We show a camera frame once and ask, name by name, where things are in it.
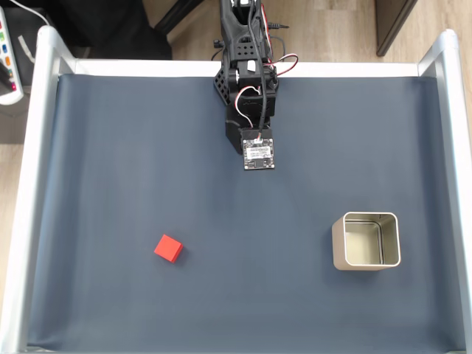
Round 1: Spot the red cube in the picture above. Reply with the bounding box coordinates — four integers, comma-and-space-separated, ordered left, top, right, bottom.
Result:
153, 234, 184, 264

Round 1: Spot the square metal tin container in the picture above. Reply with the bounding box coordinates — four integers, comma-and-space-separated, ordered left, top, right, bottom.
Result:
331, 211, 402, 271

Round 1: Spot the blue-grey table mat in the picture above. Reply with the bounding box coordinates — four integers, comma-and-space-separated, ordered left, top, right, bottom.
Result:
27, 72, 465, 352

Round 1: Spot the black office chair base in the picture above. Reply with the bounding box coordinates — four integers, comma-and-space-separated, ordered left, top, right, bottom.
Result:
153, 0, 222, 38

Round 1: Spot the dark wooden cabinet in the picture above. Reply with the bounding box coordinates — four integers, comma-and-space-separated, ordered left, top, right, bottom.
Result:
375, 0, 420, 58

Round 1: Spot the black fabric bag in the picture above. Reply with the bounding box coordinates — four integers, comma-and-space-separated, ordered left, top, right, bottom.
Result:
46, 0, 173, 60

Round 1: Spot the white tape strip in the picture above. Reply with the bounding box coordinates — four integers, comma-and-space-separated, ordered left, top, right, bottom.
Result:
17, 35, 36, 63

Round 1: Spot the white device with coloured buttons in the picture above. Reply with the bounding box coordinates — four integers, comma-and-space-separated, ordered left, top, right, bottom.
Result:
0, 5, 25, 106

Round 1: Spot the black camera cable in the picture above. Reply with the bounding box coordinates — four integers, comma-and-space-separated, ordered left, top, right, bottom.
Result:
247, 0, 268, 142

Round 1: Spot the red white black servo wire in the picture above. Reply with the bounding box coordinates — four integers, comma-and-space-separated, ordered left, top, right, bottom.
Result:
235, 86, 263, 128
265, 54, 299, 79

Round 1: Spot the bare camera circuit board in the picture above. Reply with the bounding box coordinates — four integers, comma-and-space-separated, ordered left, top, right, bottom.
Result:
242, 136, 277, 172

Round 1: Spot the black power cable plug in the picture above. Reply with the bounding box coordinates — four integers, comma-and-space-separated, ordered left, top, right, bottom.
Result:
267, 22, 291, 64

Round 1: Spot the white metal table frame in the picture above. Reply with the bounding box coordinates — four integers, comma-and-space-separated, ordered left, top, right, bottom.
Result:
0, 25, 472, 354

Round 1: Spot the white cable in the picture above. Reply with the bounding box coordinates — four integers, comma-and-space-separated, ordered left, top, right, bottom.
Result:
7, 0, 49, 27

